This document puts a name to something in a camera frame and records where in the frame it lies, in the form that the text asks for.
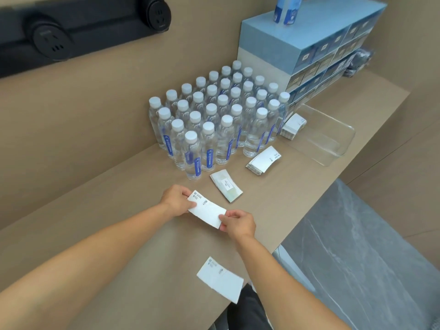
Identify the black plastic bag bundle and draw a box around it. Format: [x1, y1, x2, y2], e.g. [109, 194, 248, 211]
[343, 48, 376, 78]

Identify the person's left forearm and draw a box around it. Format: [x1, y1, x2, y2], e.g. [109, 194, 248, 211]
[0, 202, 178, 330]

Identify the person's right forearm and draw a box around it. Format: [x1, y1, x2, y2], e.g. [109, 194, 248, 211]
[235, 234, 351, 330]

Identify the label stack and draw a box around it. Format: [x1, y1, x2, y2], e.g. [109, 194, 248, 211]
[245, 146, 282, 176]
[279, 113, 307, 140]

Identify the blue label spray bottle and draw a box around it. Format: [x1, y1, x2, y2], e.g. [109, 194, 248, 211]
[273, 0, 305, 26]

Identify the clear plastic tray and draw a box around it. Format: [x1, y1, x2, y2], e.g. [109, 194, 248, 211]
[281, 103, 357, 167]

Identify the black wall socket strip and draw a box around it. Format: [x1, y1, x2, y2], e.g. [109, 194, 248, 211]
[0, 0, 171, 79]

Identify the group of clear water bottles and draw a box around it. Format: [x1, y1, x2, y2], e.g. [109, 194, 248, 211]
[148, 60, 291, 181]

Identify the person's left hand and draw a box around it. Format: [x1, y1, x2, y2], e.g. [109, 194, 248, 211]
[159, 184, 198, 218]

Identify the person's right hand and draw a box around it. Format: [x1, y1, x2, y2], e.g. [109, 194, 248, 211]
[218, 209, 257, 242]

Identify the white label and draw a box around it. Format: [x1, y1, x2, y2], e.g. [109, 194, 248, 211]
[187, 190, 227, 230]
[210, 169, 244, 204]
[196, 256, 244, 305]

